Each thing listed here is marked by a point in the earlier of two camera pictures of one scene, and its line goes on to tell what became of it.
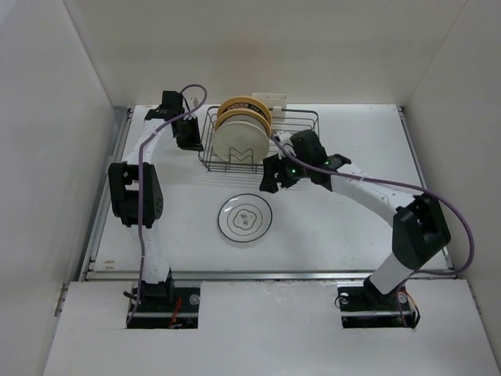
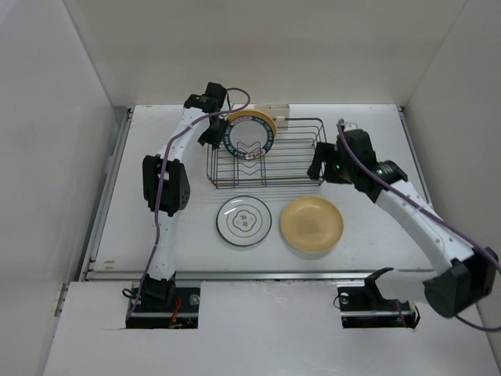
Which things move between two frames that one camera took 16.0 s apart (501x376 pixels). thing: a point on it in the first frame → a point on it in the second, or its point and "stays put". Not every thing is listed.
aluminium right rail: [420, 172] stays put
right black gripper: [272, 165] → [320, 155]
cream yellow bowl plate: [240, 142] → [311, 224]
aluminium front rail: [108, 275] stays put
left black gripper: [194, 144] → [213, 140]
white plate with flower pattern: [245, 218] stays put
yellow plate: [246, 103] → [254, 113]
